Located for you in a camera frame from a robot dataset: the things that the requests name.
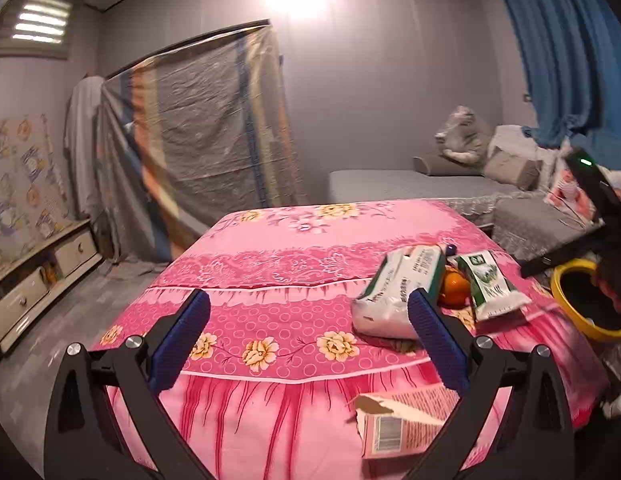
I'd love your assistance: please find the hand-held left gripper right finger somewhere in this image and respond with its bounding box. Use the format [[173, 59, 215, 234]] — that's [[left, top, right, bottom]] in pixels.
[[405, 287, 575, 480]]

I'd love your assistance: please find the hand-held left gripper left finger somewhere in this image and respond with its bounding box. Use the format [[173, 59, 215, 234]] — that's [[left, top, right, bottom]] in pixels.
[[43, 288, 214, 480]]

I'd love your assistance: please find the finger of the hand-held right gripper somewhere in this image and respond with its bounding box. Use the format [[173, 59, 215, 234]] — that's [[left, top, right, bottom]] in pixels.
[[519, 236, 605, 279]]

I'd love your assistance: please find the yellow rimmed trash bin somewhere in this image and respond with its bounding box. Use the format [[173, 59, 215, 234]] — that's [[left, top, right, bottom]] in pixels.
[[551, 258, 621, 342]]

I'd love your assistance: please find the torn pink cardboard box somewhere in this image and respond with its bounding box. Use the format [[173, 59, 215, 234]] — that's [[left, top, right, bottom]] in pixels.
[[355, 384, 472, 460]]

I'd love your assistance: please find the person's right hand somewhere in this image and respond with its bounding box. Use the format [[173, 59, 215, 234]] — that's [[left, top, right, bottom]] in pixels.
[[593, 252, 621, 314]]

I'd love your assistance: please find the baby print pillow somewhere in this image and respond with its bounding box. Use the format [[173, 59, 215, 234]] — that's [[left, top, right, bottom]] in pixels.
[[545, 160, 607, 227]]

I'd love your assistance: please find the orange fruit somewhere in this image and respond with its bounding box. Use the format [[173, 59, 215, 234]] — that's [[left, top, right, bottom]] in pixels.
[[437, 269, 471, 309]]

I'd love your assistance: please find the large green white tissue pack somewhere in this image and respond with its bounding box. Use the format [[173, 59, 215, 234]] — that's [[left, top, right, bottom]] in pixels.
[[351, 245, 447, 341]]

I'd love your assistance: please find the small green white tissue pack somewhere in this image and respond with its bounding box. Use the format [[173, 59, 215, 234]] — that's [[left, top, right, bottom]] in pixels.
[[449, 250, 532, 322]]

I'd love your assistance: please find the grey square cushion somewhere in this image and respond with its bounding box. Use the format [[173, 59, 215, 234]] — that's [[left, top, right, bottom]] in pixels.
[[483, 147, 542, 191]]

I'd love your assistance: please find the blue curtain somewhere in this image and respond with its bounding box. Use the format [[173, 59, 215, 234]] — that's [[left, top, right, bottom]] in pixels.
[[493, 0, 621, 161]]

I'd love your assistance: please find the white tiger plush toy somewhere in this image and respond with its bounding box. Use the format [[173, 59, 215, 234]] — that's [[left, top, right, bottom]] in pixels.
[[435, 106, 484, 163]]

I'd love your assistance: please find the pink floral blanket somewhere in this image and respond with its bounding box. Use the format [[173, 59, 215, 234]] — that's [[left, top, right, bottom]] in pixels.
[[90, 199, 611, 480]]

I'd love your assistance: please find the grey bolster pillow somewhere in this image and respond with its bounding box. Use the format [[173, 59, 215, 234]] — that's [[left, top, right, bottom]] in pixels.
[[413, 155, 484, 177]]

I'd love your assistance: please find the white drawer cabinet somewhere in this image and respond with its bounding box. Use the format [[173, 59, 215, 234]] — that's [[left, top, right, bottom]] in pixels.
[[0, 217, 104, 357]]

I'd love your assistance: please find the grey quilted sofa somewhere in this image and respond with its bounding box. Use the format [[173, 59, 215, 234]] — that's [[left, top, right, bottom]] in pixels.
[[327, 125, 606, 267]]

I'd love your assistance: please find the striped floral cloth cover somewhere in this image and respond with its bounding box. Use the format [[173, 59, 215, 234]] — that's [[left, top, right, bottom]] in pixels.
[[98, 20, 305, 264]]

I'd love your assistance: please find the white hanging cloth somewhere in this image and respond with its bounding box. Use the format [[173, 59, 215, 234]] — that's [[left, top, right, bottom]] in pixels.
[[64, 76, 107, 222]]

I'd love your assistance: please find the window blind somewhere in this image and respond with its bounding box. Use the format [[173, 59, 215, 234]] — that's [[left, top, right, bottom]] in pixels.
[[0, 0, 74, 59]]

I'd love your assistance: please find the cartoon printed wall mat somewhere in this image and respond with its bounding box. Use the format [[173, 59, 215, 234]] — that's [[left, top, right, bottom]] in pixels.
[[0, 114, 74, 282]]

